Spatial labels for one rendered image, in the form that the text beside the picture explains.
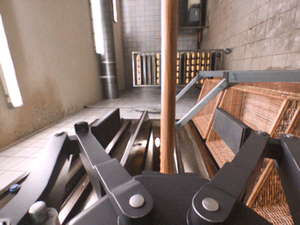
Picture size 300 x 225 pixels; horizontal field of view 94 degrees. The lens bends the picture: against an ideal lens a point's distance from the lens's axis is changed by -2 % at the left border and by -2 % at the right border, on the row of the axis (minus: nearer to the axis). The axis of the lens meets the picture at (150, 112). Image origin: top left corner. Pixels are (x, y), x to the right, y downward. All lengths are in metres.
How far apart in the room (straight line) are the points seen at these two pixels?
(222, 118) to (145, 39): 5.20
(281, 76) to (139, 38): 4.90
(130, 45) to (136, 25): 0.64
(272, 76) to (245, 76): 0.10
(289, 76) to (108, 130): 0.71
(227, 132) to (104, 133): 0.13
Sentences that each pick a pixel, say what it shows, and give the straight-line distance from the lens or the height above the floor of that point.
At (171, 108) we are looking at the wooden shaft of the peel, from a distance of 0.29.
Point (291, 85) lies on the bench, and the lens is 0.97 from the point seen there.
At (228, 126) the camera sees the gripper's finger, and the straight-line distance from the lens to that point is 0.17.
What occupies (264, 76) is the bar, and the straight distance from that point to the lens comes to 0.72.
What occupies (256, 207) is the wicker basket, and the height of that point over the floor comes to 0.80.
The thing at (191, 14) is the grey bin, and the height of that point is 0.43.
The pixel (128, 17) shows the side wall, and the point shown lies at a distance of 5.60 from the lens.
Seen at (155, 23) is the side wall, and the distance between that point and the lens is 5.42.
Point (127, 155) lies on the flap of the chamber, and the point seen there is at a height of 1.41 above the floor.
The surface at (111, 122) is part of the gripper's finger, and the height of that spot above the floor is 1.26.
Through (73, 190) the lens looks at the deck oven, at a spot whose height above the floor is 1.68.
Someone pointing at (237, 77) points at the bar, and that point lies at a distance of 0.67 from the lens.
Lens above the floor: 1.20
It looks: 5 degrees up
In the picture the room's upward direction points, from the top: 90 degrees counter-clockwise
